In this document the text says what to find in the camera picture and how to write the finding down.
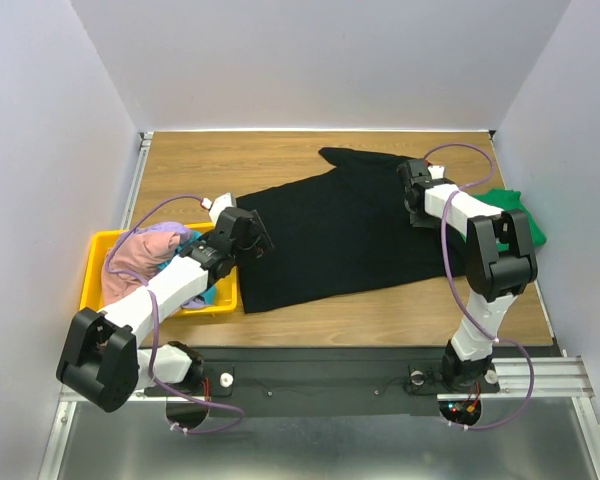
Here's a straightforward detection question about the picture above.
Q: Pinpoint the black t shirt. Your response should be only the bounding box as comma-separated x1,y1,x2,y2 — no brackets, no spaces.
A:
237,147,465,314

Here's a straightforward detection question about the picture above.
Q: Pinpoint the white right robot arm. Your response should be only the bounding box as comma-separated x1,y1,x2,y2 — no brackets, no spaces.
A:
397,159,538,390

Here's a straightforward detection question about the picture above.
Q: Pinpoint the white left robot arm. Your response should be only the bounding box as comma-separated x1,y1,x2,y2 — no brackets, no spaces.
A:
56,206,272,412

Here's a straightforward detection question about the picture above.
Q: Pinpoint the yellow plastic bin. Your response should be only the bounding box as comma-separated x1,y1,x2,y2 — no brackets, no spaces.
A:
80,223,238,318

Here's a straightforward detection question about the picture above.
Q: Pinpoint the lavender t shirt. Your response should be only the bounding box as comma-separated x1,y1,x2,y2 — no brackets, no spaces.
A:
132,221,194,245

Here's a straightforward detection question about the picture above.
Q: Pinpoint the teal t shirt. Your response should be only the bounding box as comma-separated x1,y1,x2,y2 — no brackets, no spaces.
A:
173,223,216,310

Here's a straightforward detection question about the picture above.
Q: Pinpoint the green folded t shirt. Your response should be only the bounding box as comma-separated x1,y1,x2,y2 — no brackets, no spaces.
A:
472,187,549,254

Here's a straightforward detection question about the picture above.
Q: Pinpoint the pink t shirt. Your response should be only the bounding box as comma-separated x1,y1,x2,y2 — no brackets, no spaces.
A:
101,231,180,305

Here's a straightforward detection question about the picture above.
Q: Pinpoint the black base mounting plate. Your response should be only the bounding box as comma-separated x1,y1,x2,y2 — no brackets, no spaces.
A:
139,344,501,419

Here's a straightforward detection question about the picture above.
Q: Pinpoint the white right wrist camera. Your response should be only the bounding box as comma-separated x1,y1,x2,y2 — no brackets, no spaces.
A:
427,163,446,180

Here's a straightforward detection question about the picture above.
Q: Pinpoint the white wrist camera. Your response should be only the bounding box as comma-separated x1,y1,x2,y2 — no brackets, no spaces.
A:
200,192,236,225
427,163,446,180

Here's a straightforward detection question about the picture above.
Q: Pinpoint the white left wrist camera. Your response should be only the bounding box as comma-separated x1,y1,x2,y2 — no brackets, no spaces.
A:
200,192,236,225

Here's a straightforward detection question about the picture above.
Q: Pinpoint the aluminium frame rail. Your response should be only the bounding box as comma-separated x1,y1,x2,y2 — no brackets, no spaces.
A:
54,355,595,426

